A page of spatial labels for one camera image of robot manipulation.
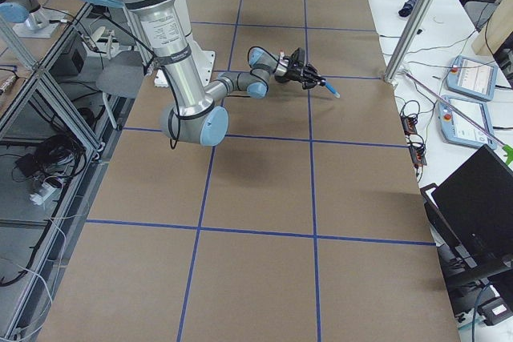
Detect blue marker pen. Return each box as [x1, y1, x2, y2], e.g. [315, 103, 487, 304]
[324, 82, 341, 99]

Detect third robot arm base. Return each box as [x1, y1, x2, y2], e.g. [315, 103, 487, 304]
[1, 0, 59, 38]

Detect folded blue umbrella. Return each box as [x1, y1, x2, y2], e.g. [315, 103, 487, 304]
[398, 0, 418, 18]

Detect brown paper table mat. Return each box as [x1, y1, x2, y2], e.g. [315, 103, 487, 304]
[38, 0, 458, 341]

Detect near blue teach pendant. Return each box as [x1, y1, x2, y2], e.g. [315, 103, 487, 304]
[438, 95, 497, 150]

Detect blue teach pendant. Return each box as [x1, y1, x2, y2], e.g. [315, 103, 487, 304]
[446, 55, 498, 102]
[438, 95, 497, 150]

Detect far blue teach pendant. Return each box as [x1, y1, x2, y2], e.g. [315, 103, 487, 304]
[446, 55, 498, 102]

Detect white grey chair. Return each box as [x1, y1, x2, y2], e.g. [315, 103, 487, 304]
[95, 30, 145, 131]

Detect light wooden board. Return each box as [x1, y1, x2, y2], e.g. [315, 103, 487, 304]
[471, 0, 512, 56]

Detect black laptop monitor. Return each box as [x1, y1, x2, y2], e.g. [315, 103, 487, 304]
[420, 143, 513, 291]

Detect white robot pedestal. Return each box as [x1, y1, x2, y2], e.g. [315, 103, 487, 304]
[174, 0, 216, 87]

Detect aluminium frame post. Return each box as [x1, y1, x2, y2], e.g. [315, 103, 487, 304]
[383, 0, 434, 84]

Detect green handled reacher grabber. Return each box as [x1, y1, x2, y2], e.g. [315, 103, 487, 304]
[402, 70, 512, 165]

